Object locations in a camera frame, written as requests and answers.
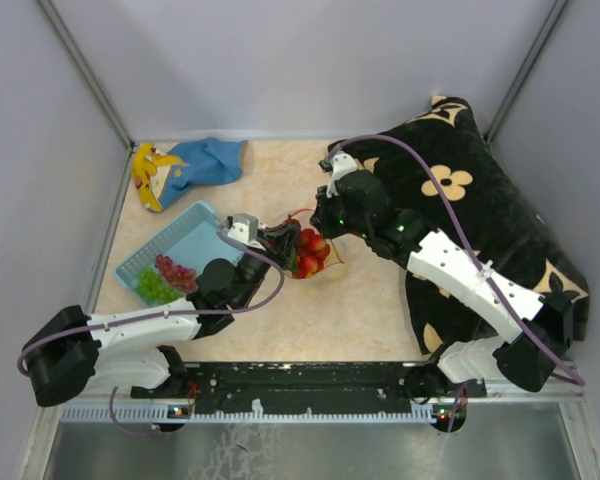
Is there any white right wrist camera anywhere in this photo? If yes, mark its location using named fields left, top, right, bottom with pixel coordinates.
left=326, top=152, right=357, bottom=198

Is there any yellow pikachu plush toy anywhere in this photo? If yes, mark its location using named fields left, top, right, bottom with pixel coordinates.
left=131, top=143, right=186, bottom=213

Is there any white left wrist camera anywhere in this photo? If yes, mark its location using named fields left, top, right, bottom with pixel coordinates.
left=226, top=213, right=262, bottom=248

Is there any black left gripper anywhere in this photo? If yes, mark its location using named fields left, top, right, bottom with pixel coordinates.
left=234, top=222, right=301, bottom=309

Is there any black floral pillow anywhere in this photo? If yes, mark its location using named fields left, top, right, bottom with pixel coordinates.
left=344, top=95, right=590, bottom=341

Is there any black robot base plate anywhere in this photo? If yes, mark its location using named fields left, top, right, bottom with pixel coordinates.
left=131, top=362, right=460, bottom=415

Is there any red strawberry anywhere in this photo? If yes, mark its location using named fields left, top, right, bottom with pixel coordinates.
left=298, top=228, right=317, bottom=249
left=299, top=255, right=320, bottom=274
left=310, top=238, right=330, bottom=259

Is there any green grape bunch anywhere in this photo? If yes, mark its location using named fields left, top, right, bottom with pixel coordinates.
left=135, top=268, right=180, bottom=305

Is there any clear zip bag orange zipper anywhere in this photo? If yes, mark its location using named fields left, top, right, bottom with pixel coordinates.
left=281, top=208, right=346, bottom=281

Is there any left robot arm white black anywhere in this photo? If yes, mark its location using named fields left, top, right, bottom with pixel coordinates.
left=18, top=215, right=301, bottom=407

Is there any light blue plastic basket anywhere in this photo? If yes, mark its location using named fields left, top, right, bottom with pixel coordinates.
left=114, top=201, right=242, bottom=306

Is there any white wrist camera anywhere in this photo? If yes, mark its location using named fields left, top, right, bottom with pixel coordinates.
left=226, top=213, right=262, bottom=248
left=326, top=152, right=357, bottom=198

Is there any purple grape bunch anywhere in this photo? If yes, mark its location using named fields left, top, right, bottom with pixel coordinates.
left=154, top=254, right=197, bottom=294

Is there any blue cloth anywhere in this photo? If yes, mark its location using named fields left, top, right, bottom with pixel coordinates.
left=159, top=137, right=247, bottom=209

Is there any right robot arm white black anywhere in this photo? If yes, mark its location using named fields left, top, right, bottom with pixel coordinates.
left=311, top=170, right=572, bottom=396

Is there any grey slotted cable duct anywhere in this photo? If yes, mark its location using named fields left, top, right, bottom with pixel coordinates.
left=60, top=400, right=452, bottom=425

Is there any yellow pear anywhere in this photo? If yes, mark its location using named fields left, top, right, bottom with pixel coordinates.
left=323, top=263, right=349, bottom=280

